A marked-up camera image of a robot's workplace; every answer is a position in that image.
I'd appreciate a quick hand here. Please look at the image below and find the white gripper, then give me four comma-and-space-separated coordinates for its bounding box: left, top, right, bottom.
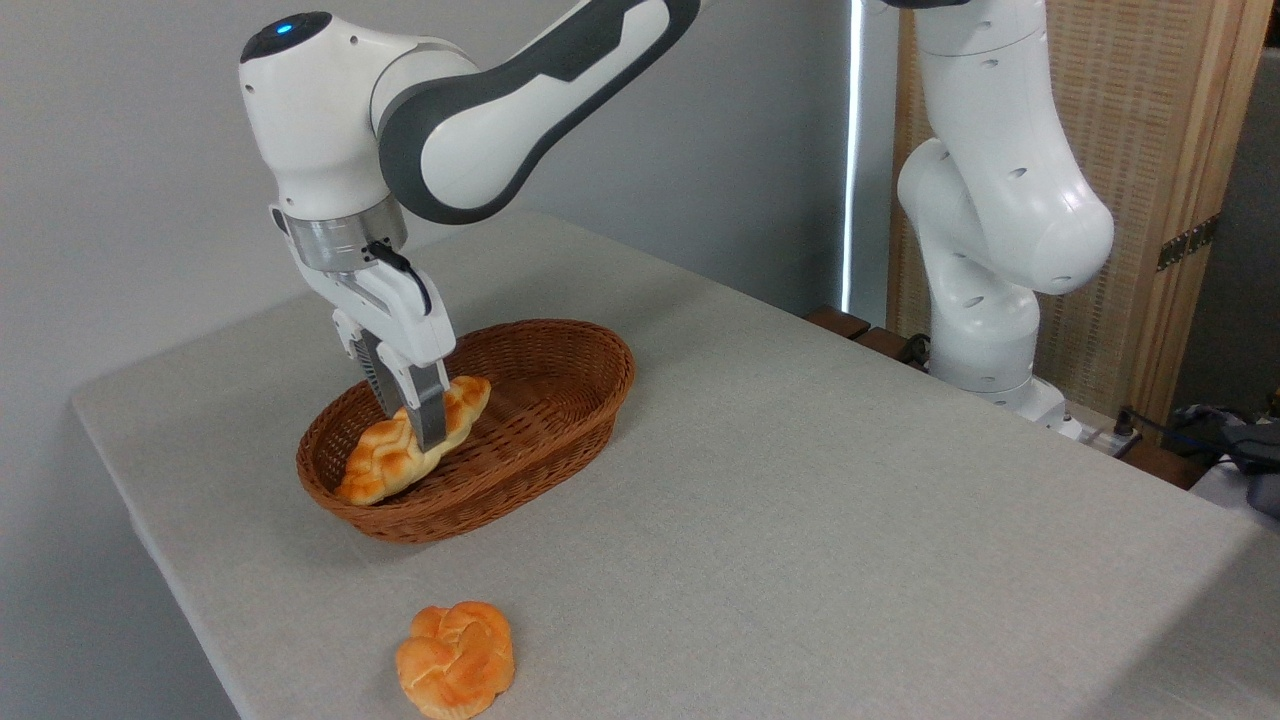
268, 205, 457, 453

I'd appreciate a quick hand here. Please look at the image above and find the long braided bread loaf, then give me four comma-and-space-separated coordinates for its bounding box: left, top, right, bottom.
335, 375, 493, 506

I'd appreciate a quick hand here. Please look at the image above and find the brown wicker oval basket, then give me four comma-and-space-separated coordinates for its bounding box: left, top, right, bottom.
296, 319, 637, 545

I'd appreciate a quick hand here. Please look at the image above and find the round braided bread bun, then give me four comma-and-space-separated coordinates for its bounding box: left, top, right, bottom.
394, 601, 517, 720

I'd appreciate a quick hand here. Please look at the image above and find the bright vertical light strip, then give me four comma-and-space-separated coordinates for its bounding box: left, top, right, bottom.
840, 0, 865, 314

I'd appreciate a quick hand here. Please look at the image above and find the white power strip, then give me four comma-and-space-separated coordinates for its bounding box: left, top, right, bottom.
1060, 402, 1143, 458

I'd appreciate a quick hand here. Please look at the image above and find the dark metal screen hinge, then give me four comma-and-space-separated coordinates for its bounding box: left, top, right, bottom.
1157, 214, 1220, 273

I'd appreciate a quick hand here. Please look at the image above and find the dark grey bag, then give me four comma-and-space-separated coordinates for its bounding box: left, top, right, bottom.
1165, 400, 1280, 521

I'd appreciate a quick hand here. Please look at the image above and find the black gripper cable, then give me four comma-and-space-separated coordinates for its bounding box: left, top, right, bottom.
363, 241, 433, 316

